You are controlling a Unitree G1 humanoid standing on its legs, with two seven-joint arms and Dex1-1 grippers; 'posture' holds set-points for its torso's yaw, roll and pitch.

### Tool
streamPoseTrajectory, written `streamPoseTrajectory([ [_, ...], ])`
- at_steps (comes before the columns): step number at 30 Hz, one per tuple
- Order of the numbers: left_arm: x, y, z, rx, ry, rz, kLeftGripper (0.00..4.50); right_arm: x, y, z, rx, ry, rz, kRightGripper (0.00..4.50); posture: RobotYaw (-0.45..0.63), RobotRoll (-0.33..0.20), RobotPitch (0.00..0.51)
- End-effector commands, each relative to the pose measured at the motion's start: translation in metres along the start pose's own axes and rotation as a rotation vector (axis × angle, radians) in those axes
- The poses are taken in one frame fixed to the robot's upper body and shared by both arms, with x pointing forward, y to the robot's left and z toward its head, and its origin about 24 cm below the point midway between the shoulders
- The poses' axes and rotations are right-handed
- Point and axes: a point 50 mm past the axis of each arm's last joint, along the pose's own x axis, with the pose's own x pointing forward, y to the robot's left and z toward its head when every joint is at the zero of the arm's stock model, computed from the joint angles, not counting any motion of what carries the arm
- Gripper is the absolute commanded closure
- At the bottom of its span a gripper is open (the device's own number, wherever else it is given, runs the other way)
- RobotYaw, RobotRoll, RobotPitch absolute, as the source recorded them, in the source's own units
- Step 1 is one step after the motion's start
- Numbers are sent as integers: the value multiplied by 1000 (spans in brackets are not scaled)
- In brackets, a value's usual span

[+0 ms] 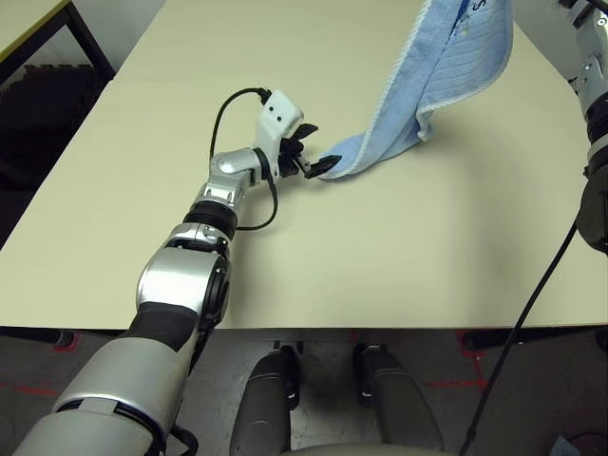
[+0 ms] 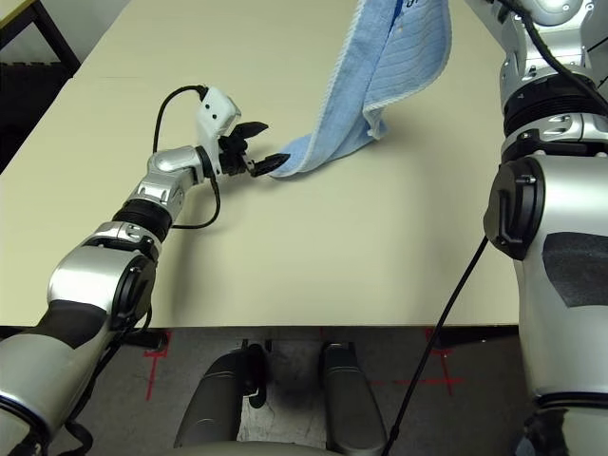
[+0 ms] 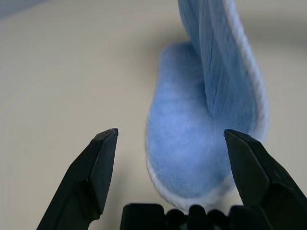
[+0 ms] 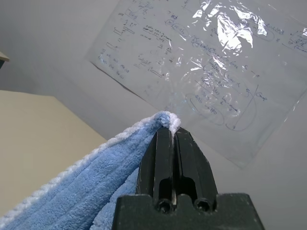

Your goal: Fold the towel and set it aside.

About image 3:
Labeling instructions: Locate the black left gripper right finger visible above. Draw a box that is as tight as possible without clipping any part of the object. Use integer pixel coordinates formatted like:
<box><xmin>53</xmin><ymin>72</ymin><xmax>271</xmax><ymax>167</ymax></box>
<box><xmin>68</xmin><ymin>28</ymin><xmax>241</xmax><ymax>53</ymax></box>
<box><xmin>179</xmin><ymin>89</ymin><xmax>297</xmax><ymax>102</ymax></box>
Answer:
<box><xmin>223</xmin><ymin>128</ymin><xmax>307</xmax><ymax>230</ymax></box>

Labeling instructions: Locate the light blue terry towel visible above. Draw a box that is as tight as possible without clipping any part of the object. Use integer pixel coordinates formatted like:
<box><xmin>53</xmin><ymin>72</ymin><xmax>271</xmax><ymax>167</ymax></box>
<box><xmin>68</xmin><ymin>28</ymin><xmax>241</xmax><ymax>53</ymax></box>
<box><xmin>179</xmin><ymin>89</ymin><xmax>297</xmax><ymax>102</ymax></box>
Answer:
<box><xmin>144</xmin><ymin>0</ymin><xmax>270</xmax><ymax>212</ymax></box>

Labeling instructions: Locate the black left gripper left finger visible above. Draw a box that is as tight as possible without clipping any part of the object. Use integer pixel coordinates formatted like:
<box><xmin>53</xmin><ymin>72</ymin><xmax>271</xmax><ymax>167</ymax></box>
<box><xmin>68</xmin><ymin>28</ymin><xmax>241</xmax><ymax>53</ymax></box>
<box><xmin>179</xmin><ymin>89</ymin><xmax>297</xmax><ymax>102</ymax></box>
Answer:
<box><xmin>35</xmin><ymin>128</ymin><xmax>119</xmax><ymax>230</ymax></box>

